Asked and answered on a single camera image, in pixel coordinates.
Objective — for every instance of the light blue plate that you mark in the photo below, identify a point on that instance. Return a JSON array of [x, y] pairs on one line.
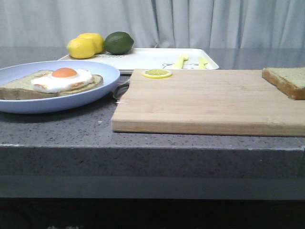
[[109, 73]]

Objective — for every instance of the bread slice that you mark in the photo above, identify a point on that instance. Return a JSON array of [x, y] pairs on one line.
[[290, 81], [22, 89]]

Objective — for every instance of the white serving tray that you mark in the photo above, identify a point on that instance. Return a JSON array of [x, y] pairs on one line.
[[148, 58]]

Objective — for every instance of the lemon slice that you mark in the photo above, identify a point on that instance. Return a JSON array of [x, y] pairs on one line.
[[157, 73]]

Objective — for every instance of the yellow plastic fork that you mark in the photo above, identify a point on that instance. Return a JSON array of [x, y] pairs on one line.
[[180, 62]]

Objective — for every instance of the yellow plastic knife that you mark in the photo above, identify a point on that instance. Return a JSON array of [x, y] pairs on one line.
[[202, 63]]

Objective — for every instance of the green lime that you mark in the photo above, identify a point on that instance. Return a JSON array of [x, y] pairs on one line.
[[118, 43]]

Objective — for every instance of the wooden cutting board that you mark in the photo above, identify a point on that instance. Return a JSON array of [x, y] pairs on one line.
[[213, 102]]

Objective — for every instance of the white curtain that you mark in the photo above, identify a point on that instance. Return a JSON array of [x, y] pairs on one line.
[[156, 23]]

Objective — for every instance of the rear yellow lemon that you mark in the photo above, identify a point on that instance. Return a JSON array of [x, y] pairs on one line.
[[97, 39]]

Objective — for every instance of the yellow lemon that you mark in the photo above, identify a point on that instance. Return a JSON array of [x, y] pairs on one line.
[[81, 48], [97, 39]]

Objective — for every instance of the fried egg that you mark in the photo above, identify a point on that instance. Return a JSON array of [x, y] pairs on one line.
[[62, 79]]

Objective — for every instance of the front yellow lemon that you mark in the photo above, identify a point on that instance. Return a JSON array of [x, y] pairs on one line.
[[81, 48]]

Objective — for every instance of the metal cutting board handle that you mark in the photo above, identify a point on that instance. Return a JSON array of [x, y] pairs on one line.
[[120, 90]]

